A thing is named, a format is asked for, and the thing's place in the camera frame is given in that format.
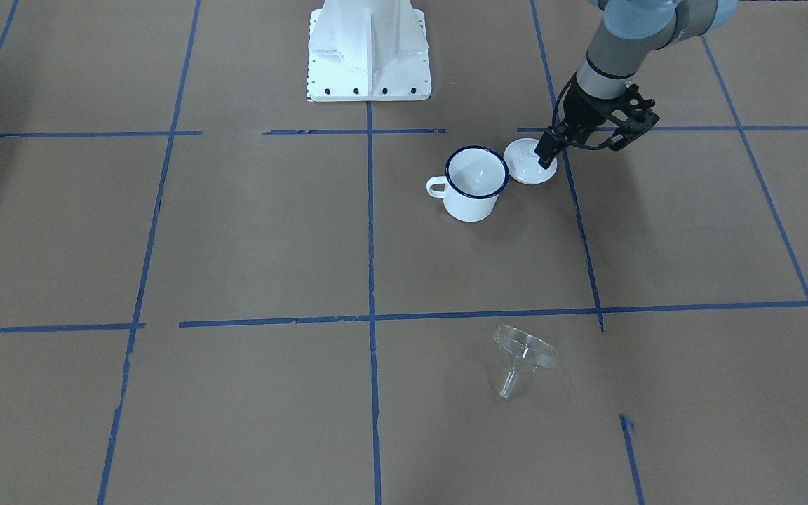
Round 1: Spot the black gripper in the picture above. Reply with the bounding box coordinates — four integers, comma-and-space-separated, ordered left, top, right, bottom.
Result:
534, 76, 622, 170

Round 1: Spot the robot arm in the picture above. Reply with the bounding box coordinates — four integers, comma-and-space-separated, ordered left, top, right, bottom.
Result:
534, 1, 739, 170

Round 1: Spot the white round lid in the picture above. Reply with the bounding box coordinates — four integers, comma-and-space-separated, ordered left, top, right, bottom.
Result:
503, 137, 558, 185

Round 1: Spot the white enamel mug blue rim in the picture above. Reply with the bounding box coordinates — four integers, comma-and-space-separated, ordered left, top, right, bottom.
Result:
426, 146, 508, 222

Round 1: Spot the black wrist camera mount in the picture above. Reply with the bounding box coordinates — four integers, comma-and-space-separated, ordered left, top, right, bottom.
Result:
604, 83, 660, 151

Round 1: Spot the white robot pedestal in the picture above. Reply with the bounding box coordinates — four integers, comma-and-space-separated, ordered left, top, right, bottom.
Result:
306, 1, 433, 102

